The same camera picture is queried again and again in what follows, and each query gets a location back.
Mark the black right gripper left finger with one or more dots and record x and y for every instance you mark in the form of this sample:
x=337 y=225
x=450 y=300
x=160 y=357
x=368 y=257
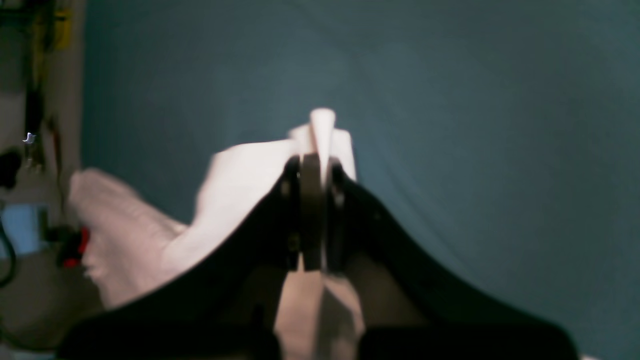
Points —
x=224 y=308

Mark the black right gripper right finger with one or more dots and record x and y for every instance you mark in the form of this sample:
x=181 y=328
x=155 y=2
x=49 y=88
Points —
x=414 y=308

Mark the white T-shirt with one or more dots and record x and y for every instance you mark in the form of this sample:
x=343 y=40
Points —
x=135 y=249

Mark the orange black clamp top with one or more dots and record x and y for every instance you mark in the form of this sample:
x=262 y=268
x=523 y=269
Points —
x=71 y=244

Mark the teal table cloth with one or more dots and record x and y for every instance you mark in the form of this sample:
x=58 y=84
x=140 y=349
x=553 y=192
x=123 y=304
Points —
x=504 y=135

